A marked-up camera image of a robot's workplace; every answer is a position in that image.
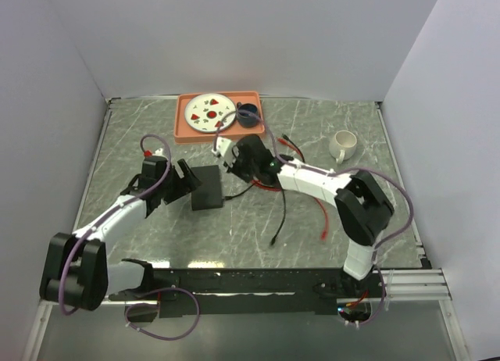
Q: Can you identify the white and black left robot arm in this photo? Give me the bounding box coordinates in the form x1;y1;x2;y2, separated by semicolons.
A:
39;155;202;315

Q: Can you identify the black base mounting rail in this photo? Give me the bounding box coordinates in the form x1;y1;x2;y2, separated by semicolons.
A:
110;268;386;318

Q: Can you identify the black network switch box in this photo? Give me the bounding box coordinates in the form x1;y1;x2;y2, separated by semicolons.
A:
191;165;223;211

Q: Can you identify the white strawberry pattern plate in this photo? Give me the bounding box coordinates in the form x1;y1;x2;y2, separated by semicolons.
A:
184;93;236;134

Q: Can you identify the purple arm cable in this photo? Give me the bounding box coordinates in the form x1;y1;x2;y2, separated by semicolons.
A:
212;109;414;326
57;134;201;341

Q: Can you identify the short red ethernet cable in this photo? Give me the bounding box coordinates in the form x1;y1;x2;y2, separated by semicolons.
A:
276;137;306;163

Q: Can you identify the white ceramic mug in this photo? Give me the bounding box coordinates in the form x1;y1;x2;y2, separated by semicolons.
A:
329;130;358;164

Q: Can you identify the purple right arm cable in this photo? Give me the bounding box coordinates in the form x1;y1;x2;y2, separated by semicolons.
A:
212;109;414;326

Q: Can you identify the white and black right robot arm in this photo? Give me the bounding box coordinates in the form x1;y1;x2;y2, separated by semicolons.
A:
212;134;394;298

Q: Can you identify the dark blue mug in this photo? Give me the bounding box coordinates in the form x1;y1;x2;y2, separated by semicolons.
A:
236;102;259;128

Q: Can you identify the salmon pink tray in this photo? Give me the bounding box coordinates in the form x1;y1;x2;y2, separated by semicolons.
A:
173;91;266;144

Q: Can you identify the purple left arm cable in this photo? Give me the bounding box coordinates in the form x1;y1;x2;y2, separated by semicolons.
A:
57;134;201;341

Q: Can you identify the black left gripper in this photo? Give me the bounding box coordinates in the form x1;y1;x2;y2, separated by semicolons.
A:
157;159;202;205

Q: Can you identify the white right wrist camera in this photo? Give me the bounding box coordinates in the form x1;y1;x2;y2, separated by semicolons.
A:
212;137;236;168

